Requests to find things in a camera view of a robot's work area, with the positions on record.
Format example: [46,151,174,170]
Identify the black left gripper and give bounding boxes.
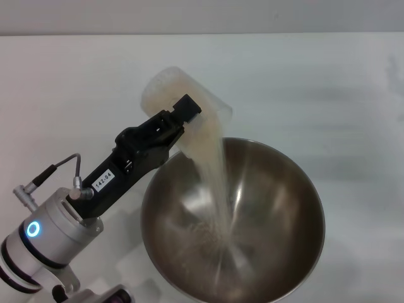
[70,93,203,220]

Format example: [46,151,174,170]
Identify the translucent plastic measuring cup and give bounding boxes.
[140,65,234,159]

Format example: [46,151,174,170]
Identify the white rice grains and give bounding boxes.
[141,74,250,253]

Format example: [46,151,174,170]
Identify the stainless steel mixing bowl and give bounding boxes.
[140,136,326,303]

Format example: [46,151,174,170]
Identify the grey cable with metal plugs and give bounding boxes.
[12,153,95,203]

